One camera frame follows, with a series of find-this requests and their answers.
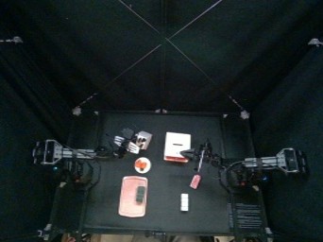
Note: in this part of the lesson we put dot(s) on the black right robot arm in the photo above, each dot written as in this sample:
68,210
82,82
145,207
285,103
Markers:
269,161

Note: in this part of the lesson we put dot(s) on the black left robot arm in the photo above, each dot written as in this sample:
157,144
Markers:
68,152

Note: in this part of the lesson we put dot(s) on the grey toy knife block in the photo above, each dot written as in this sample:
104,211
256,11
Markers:
145,140

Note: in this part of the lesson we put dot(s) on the white box with red base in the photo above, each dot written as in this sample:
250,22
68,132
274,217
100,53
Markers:
177,143

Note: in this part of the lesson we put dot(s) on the orange toy food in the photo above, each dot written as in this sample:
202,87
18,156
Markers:
142,164

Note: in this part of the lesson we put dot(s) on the small white plate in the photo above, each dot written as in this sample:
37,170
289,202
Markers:
144,171

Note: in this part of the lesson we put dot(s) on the white segmented block strip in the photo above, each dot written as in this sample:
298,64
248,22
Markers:
185,202

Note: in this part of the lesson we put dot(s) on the pink tray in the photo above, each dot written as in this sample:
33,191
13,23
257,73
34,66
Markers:
129,195

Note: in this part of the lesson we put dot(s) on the black rectangular toy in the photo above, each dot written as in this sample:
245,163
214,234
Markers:
141,194

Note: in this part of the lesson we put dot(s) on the black sheet with white text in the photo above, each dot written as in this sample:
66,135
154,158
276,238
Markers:
249,217

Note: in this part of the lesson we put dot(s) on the black table edge clamp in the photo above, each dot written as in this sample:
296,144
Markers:
156,233

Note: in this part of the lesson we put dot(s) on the grey table corner clamp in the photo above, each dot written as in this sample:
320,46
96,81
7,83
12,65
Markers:
44,232

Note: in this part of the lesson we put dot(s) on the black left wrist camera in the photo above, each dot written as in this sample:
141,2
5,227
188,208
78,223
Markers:
128,132

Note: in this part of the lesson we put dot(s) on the grey metal frame bracket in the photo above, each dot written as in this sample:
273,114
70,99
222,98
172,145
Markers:
245,114
316,42
161,111
18,40
77,110

